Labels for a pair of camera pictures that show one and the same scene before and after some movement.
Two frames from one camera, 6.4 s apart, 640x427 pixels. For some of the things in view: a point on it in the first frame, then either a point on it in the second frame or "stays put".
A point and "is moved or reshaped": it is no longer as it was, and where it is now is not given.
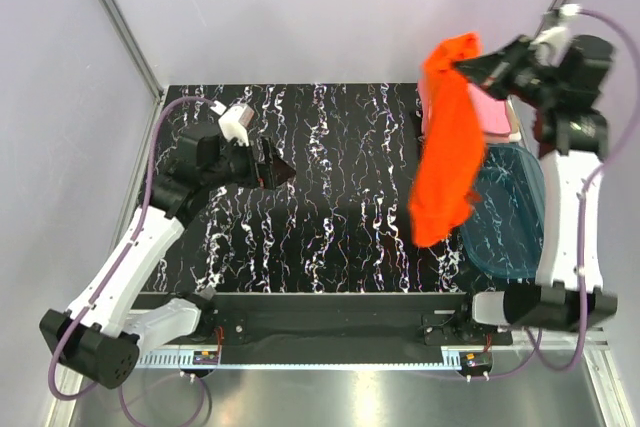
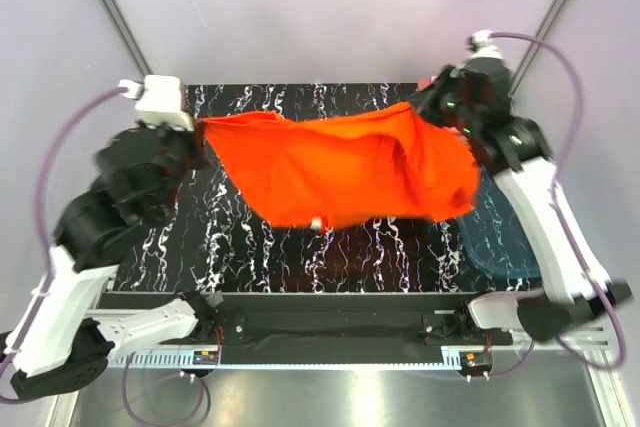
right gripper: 494,68 to 423,100
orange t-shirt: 452,146 is moved or reshaped
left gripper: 253,178 to 197,137
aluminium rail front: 601,363 stays put
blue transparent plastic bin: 505,235 stays put
